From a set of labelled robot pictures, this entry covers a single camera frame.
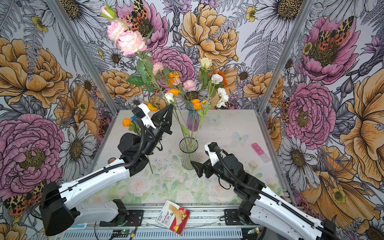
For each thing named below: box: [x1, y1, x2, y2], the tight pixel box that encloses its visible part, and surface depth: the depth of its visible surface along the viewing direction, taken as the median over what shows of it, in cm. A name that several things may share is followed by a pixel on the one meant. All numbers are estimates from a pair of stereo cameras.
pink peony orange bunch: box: [100, 4, 179, 175], surface depth 42 cm
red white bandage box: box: [155, 200, 191, 236], surface depth 73 cm
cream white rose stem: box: [198, 57, 213, 100], surface depth 91 cm
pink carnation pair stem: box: [172, 78, 197, 102], surface depth 92 cm
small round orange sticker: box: [107, 157, 117, 165], surface depth 96 cm
